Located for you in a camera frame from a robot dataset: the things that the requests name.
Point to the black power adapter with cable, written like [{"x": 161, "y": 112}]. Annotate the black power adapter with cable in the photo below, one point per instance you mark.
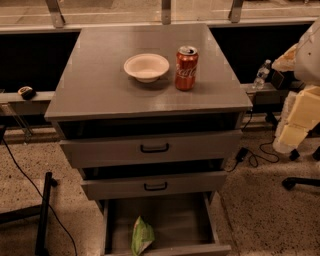
[{"x": 253, "y": 159}]

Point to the red cola can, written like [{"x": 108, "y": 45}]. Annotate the red cola can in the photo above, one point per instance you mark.
[{"x": 186, "y": 66}]

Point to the tape measure on ledge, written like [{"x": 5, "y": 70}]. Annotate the tape measure on ledge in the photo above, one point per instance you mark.
[{"x": 27, "y": 92}]

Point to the grey drawer cabinet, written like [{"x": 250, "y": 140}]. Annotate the grey drawer cabinet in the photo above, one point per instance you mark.
[{"x": 96, "y": 98}]

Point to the small black box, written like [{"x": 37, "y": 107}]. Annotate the small black box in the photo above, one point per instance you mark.
[{"x": 280, "y": 80}]

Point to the grey middle drawer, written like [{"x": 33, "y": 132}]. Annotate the grey middle drawer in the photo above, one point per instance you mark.
[{"x": 104, "y": 189}]

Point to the green rice chip bag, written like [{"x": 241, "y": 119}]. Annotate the green rice chip bag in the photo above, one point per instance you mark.
[{"x": 142, "y": 236}]

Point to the clear plastic water bottle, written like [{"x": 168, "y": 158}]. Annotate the clear plastic water bottle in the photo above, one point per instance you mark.
[{"x": 261, "y": 75}]

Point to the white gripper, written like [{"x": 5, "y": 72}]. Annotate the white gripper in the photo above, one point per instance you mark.
[{"x": 309, "y": 58}]

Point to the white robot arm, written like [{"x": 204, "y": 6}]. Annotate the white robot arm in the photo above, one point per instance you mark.
[{"x": 303, "y": 58}]

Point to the grey bottom drawer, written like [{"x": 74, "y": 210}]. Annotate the grey bottom drawer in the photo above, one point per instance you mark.
[{"x": 182, "y": 226}]

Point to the grey drawer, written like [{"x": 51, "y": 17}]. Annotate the grey drawer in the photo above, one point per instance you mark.
[
  {"x": 182, "y": 226},
  {"x": 104, "y": 189},
  {"x": 132, "y": 150}
]

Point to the white paper bowl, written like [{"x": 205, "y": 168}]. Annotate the white paper bowl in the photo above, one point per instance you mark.
[{"x": 146, "y": 68}]

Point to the black table leg right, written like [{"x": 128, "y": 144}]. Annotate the black table leg right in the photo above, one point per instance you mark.
[{"x": 270, "y": 118}]

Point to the grey top drawer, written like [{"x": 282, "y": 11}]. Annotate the grey top drawer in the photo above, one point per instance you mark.
[{"x": 132, "y": 150}]

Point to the black metal stand left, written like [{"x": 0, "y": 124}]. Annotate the black metal stand left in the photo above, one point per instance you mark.
[{"x": 40, "y": 210}]

